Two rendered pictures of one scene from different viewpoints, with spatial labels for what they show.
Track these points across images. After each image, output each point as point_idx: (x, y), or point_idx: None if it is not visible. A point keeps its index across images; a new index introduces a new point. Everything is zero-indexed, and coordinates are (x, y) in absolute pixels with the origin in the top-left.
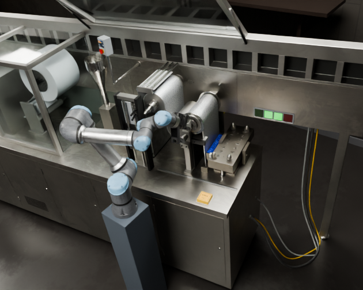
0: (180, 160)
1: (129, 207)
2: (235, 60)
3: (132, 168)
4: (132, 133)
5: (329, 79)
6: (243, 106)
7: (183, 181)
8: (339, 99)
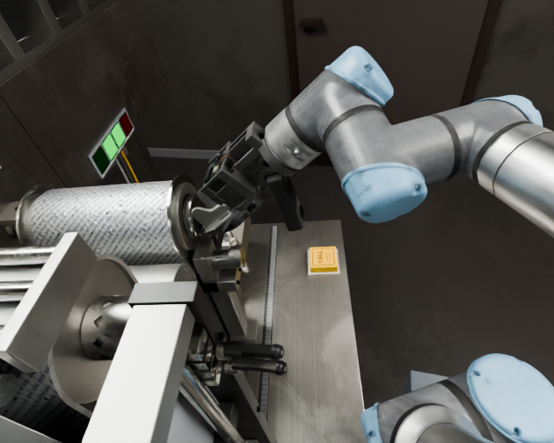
0: None
1: None
2: None
3: (404, 397)
4: (522, 122)
5: (95, 3)
6: (75, 176)
7: (288, 326)
8: (129, 31)
